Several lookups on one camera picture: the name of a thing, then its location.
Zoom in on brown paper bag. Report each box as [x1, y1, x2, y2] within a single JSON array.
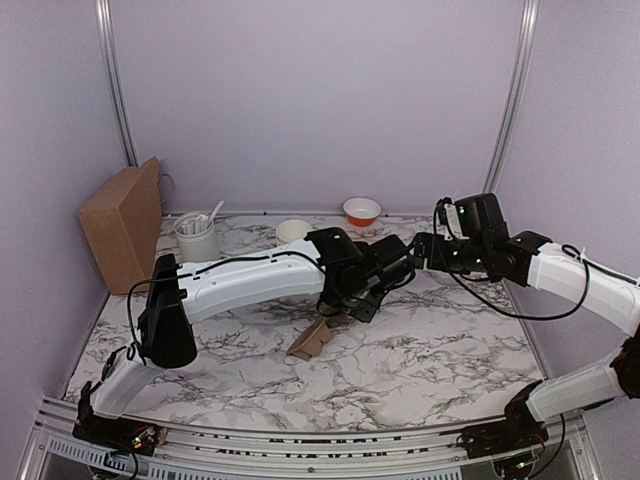
[[78, 157, 162, 295]]

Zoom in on right corner aluminium post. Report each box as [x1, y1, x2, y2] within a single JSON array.
[[482, 0, 540, 194]]

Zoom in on corner aluminium post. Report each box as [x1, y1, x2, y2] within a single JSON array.
[[95, 0, 139, 167], [482, 0, 540, 194]]

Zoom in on front aluminium rail frame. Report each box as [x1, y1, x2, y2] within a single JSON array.
[[17, 398, 604, 479]]

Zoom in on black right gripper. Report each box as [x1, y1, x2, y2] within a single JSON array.
[[410, 232, 489, 275]]

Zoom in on white plastic spoon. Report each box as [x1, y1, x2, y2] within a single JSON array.
[[208, 200, 225, 223]]

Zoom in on white container with sachets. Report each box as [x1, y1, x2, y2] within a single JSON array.
[[173, 211, 221, 263]]

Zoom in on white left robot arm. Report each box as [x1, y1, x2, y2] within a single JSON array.
[[78, 227, 415, 445]]

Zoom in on stacked white paper cups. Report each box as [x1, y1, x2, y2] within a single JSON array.
[[276, 219, 313, 246]]

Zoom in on left corner aluminium post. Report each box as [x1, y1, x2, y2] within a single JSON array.
[[95, 0, 139, 167]]

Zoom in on brown pulp cup carrier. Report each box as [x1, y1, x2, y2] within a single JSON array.
[[286, 307, 351, 361]]

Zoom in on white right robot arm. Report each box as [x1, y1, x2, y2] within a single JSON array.
[[413, 193, 639, 448]]

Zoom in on orange white bowl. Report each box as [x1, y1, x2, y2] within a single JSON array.
[[343, 197, 382, 228]]

